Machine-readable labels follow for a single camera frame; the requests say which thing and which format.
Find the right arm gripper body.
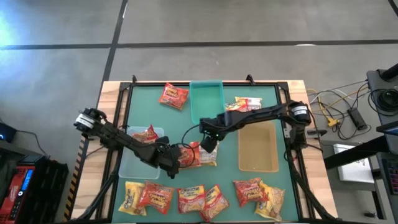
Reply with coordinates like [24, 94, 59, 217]
[200, 136, 220, 154]

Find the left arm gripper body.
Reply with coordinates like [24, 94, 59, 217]
[160, 143, 182, 180]

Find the red spicy noodle pack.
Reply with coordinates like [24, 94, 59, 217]
[158, 82, 190, 111]
[233, 177, 269, 208]
[177, 141, 202, 170]
[136, 181, 175, 215]

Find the teal plastic bin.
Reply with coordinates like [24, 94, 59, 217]
[188, 80, 226, 125]

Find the green table mat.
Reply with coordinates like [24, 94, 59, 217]
[111, 85, 300, 223]

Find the clear plastic bin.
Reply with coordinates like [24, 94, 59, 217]
[118, 126, 165, 180]

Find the amber plastic bin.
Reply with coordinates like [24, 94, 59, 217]
[238, 121, 280, 173]

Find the yellow black hazard strip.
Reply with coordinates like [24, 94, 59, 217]
[63, 136, 87, 222]

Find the black plastic crate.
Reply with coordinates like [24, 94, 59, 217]
[17, 157, 70, 224]

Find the white paper sheet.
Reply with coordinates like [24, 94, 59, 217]
[333, 143, 376, 184]

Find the black diagonal beam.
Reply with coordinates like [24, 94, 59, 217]
[323, 135, 398, 170]

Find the black power strip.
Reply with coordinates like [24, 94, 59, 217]
[347, 107, 368, 131]

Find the grey metal side table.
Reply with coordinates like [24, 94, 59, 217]
[320, 139, 388, 220]

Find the red device with blue display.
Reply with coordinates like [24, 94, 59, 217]
[0, 164, 35, 224]

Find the black device with blue light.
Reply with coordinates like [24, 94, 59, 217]
[0, 122, 18, 144]

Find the grey equipment cart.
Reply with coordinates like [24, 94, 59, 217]
[366, 68, 398, 125]

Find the dark laptop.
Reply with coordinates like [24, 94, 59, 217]
[376, 121, 398, 138]

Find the dark keyboard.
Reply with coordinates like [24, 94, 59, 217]
[384, 155, 398, 197]

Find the black pole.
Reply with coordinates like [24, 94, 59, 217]
[381, 63, 398, 81]

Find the black metal table frame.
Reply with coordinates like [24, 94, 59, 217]
[74, 74, 338, 224]

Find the yellow floor cable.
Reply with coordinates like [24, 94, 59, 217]
[307, 88, 371, 128]

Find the black cable coil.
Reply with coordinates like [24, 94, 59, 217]
[368, 88, 398, 113]

